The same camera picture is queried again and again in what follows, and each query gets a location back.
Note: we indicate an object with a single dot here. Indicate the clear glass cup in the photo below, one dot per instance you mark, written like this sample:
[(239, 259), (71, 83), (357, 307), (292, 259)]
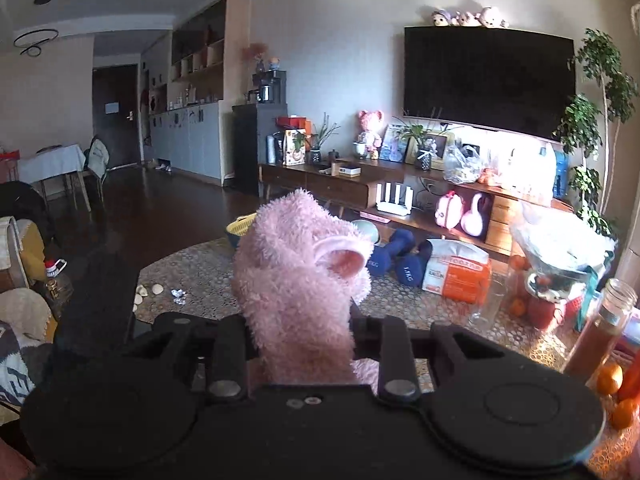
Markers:
[(487, 307)]

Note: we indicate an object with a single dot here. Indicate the orange and white bag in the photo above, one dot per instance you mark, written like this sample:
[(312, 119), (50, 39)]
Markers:
[(457, 272)]

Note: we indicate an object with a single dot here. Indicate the pink fluffy cloth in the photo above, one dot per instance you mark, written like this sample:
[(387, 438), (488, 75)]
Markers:
[(290, 270)]

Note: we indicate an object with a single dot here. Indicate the white router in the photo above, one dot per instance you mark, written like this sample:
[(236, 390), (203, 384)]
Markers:
[(395, 202)]

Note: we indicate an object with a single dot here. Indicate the blue picture box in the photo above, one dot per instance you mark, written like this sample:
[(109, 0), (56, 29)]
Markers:
[(392, 145)]

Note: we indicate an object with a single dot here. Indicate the potted plant in dark pot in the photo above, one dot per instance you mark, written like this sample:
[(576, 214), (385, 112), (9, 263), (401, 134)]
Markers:
[(315, 155)]

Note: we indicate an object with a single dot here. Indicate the picture frame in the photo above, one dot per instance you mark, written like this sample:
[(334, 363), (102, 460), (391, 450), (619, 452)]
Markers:
[(437, 147)]

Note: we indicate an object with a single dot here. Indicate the printed paper bag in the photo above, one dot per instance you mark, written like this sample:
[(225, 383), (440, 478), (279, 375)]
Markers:
[(294, 149)]

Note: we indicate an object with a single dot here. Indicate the potted plant in dotted vase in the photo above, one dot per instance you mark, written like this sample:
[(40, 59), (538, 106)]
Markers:
[(424, 159)]

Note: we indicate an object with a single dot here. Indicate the glass bottle with brown liquid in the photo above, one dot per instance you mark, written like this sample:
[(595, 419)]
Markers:
[(592, 340)]

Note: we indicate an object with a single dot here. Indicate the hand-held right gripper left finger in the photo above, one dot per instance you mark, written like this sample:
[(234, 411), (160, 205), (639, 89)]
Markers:
[(231, 345)]

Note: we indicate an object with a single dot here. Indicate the black flat television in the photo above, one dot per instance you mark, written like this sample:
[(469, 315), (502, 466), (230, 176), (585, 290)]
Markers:
[(485, 80)]

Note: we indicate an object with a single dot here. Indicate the crumpled foil wrapper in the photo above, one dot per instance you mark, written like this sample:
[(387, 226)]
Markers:
[(179, 296)]

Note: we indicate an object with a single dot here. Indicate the wall cabinet with shelves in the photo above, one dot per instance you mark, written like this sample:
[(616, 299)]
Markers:
[(200, 130)]

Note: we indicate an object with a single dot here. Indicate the yellow cushion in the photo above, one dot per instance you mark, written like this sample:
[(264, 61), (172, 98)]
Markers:
[(30, 255)]

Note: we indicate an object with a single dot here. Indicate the orange fruit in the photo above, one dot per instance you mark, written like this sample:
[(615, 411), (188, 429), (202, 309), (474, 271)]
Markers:
[(610, 379), (518, 308), (626, 414)]

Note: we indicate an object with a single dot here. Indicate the white small box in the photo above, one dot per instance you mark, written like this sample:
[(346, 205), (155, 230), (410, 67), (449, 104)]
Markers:
[(350, 171)]

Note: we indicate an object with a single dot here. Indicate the white plush toy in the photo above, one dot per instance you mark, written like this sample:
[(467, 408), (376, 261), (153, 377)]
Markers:
[(492, 17)]

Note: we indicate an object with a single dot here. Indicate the wooden television cabinet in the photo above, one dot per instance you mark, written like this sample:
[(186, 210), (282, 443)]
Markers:
[(320, 185)]

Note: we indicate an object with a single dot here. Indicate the pink backpack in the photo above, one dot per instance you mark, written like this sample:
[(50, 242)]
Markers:
[(447, 211)]

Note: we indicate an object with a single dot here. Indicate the pale green bowl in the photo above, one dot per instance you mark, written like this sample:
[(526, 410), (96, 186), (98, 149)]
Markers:
[(365, 231)]

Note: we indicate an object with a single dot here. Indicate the small plush toy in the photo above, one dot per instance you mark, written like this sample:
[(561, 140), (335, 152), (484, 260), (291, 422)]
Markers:
[(441, 18), (470, 19), (458, 20)]

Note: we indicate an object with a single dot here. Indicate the dining table with white cloth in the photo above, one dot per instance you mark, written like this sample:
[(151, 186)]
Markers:
[(52, 160)]

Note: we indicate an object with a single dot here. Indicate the blue dumbbell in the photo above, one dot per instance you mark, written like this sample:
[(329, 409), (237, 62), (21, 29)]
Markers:
[(414, 266), (392, 252)]

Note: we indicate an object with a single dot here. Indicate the black coffee machine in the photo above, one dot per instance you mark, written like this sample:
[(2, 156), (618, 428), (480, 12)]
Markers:
[(270, 87)]

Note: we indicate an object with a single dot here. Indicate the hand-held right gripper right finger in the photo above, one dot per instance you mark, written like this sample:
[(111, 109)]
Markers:
[(392, 345)]

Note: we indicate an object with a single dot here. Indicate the pink doll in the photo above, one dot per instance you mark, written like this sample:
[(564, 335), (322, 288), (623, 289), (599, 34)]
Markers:
[(370, 132)]

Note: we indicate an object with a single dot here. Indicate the dark door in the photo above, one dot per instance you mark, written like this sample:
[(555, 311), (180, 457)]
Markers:
[(115, 120)]

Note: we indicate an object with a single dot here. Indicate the plastic bag with fruit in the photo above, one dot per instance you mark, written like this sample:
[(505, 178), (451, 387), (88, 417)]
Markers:
[(462, 165)]

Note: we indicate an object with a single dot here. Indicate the clear plastic bag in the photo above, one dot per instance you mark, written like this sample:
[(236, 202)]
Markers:
[(555, 237)]

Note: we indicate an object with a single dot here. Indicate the tall green indoor tree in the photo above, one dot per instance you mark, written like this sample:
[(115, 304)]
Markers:
[(597, 110)]

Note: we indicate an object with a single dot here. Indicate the vase with dried flowers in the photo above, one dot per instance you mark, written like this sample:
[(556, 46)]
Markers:
[(256, 57)]

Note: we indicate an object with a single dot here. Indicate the patterned blanket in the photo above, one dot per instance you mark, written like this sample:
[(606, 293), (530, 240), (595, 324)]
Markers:
[(22, 365)]

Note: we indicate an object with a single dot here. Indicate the black cabinet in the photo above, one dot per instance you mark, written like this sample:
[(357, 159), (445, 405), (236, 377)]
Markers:
[(250, 147)]

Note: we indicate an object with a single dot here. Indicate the orange box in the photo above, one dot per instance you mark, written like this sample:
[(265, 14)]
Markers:
[(295, 123)]

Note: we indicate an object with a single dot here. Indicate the black jacket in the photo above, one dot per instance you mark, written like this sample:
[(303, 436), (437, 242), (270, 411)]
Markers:
[(25, 210)]

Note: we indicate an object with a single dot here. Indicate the dining chair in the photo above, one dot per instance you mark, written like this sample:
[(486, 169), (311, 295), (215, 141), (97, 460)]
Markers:
[(97, 160)]

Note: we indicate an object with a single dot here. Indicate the red container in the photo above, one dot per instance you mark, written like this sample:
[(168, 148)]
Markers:
[(542, 312)]

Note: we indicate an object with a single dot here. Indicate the pile of garlic cloves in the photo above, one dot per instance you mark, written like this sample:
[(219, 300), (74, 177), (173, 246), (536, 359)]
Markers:
[(145, 296)]

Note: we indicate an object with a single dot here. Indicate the patterned table mat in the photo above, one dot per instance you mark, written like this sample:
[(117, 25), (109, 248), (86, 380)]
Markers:
[(200, 280)]

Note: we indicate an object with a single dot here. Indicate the yellow basket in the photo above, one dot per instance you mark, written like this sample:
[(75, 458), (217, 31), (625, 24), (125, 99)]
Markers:
[(239, 230)]

